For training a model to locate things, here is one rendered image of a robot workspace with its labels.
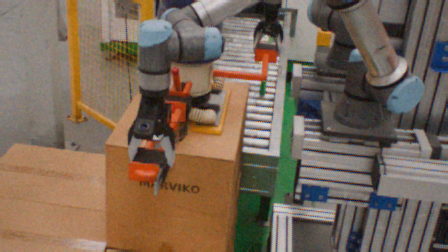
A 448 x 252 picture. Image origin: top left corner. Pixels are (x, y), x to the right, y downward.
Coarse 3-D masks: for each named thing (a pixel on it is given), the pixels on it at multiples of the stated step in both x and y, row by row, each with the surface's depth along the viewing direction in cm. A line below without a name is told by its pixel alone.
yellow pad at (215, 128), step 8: (224, 96) 209; (224, 104) 204; (216, 112) 197; (224, 112) 198; (216, 120) 191; (224, 120) 196; (192, 128) 187; (200, 128) 187; (208, 128) 187; (216, 128) 187
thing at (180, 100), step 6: (168, 96) 176; (174, 96) 176; (180, 96) 177; (186, 96) 177; (168, 102) 170; (174, 102) 170; (180, 102) 171; (186, 102) 173; (174, 108) 171; (180, 108) 171; (186, 108) 171; (186, 114) 172; (180, 120) 172
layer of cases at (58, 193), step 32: (0, 160) 240; (32, 160) 241; (64, 160) 243; (96, 160) 245; (0, 192) 219; (32, 192) 221; (64, 192) 222; (96, 192) 224; (0, 224) 202; (32, 224) 204; (64, 224) 205; (96, 224) 206
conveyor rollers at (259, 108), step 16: (240, 16) 450; (224, 32) 416; (240, 32) 416; (240, 48) 384; (224, 64) 360; (240, 64) 359; (256, 64) 359; (224, 80) 336; (240, 80) 335; (272, 80) 341; (256, 96) 318; (272, 96) 318; (256, 112) 302; (272, 112) 303; (256, 128) 286; (256, 144) 270
